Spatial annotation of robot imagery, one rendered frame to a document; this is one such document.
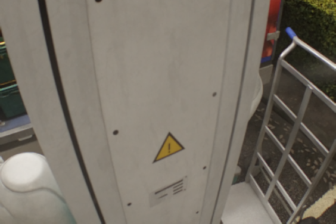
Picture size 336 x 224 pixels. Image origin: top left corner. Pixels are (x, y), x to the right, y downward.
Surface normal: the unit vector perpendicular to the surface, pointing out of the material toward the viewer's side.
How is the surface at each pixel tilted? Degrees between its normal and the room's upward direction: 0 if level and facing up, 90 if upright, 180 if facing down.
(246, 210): 0
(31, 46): 90
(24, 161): 6
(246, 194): 0
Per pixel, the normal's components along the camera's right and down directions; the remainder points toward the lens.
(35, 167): 0.04, -0.80
